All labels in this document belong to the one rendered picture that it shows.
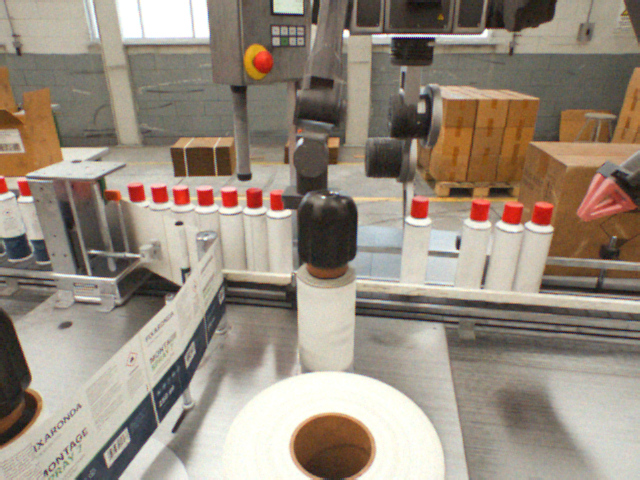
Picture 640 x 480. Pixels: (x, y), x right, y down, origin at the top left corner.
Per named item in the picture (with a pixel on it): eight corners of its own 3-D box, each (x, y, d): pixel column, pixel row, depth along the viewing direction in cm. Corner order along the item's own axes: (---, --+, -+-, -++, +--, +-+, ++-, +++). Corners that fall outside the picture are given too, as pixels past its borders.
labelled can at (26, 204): (31, 265, 104) (5, 181, 95) (47, 255, 109) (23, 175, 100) (51, 267, 103) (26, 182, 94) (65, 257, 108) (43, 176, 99)
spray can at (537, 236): (512, 304, 89) (533, 208, 80) (506, 291, 93) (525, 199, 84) (539, 307, 88) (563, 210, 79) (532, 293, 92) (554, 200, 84)
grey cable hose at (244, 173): (235, 181, 98) (227, 81, 89) (239, 177, 101) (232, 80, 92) (250, 182, 98) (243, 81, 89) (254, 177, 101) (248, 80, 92)
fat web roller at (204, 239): (201, 333, 80) (188, 238, 72) (210, 319, 84) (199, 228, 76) (225, 335, 79) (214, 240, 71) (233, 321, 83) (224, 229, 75)
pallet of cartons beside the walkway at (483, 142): (523, 197, 418) (544, 99, 380) (436, 198, 417) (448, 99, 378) (479, 165, 527) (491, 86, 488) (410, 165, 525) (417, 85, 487)
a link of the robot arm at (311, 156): (347, 97, 76) (298, 88, 75) (352, 104, 65) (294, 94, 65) (335, 165, 81) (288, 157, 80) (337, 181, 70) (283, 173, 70)
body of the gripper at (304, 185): (337, 208, 78) (338, 167, 75) (280, 205, 79) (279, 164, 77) (341, 197, 84) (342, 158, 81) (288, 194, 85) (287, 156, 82)
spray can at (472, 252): (454, 300, 90) (469, 205, 81) (451, 287, 95) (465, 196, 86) (480, 302, 89) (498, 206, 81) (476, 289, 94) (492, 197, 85)
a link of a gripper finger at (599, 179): (576, 212, 76) (626, 173, 72) (562, 200, 82) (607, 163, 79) (602, 238, 77) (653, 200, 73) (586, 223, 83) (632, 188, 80)
